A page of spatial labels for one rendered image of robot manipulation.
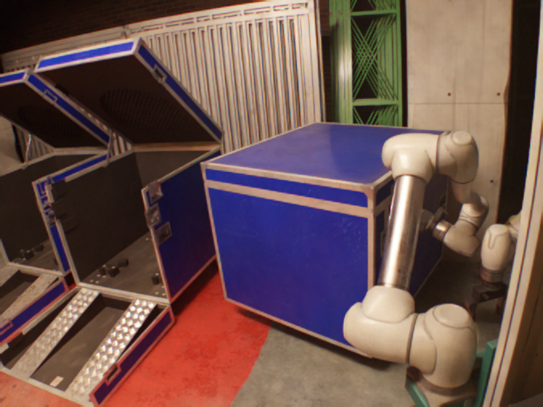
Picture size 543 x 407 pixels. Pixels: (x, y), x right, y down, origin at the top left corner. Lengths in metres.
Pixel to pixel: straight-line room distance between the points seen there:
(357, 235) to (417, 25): 1.58
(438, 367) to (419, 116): 2.00
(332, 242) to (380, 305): 0.71
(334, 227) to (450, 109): 1.41
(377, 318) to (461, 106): 1.97
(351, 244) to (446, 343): 0.80
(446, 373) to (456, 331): 0.14
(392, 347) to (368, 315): 0.12
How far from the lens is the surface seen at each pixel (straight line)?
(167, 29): 4.40
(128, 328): 2.71
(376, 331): 1.22
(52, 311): 3.19
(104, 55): 2.58
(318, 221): 1.87
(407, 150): 1.40
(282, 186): 1.92
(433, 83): 2.88
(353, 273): 1.90
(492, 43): 2.92
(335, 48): 4.56
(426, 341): 1.19
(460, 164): 1.40
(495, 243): 1.55
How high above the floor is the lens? 1.64
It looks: 23 degrees down
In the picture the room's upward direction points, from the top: 6 degrees counter-clockwise
